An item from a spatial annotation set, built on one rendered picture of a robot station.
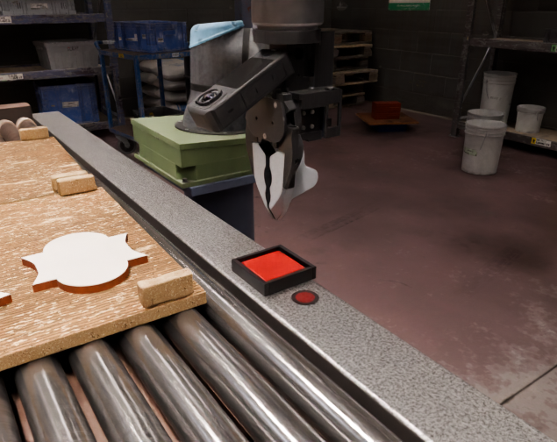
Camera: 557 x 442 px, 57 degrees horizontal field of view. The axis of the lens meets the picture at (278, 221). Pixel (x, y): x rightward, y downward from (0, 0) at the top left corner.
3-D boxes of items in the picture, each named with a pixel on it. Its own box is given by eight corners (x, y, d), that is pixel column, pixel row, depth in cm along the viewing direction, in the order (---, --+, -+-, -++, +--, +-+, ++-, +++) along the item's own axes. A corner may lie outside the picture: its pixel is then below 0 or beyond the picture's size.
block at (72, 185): (95, 188, 87) (92, 172, 86) (97, 190, 86) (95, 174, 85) (58, 194, 84) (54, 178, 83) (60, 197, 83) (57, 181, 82)
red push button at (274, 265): (279, 259, 68) (279, 249, 67) (307, 277, 63) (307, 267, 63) (239, 271, 65) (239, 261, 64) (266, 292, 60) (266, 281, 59)
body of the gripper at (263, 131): (341, 142, 58) (347, 29, 53) (281, 154, 53) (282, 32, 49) (300, 129, 64) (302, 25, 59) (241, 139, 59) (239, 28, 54)
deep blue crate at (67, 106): (91, 113, 526) (85, 76, 511) (100, 121, 494) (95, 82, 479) (38, 119, 502) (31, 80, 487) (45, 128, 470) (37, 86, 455)
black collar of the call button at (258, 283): (280, 254, 69) (280, 243, 68) (316, 278, 63) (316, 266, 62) (231, 271, 65) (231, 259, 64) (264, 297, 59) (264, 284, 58)
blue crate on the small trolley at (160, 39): (151, 46, 434) (149, 20, 426) (190, 50, 404) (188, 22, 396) (112, 49, 408) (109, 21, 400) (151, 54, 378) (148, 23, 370)
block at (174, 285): (189, 287, 57) (188, 265, 56) (196, 294, 56) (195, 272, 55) (138, 302, 54) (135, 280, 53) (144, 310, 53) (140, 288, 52)
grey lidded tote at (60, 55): (89, 63, 505) (85, 38, 496) (103, 67, 480) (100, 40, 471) (36, 67, 476) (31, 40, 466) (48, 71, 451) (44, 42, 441)
